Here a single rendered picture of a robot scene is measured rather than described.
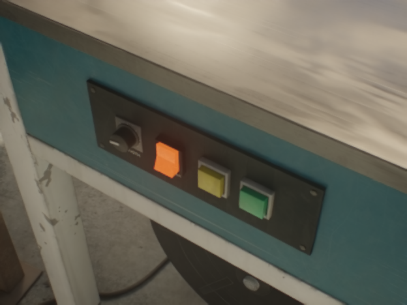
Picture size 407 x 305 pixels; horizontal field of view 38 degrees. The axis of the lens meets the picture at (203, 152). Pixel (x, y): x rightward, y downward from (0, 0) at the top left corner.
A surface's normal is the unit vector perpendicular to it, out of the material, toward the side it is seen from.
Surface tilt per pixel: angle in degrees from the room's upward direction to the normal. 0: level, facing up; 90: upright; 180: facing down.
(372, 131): 0
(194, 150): 90
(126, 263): 0
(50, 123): 90
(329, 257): 90
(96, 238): 0
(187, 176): 90
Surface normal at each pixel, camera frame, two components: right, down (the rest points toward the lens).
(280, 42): 0.00, -0.71
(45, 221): -0.56, 0.59
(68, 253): 0.83, 0.40
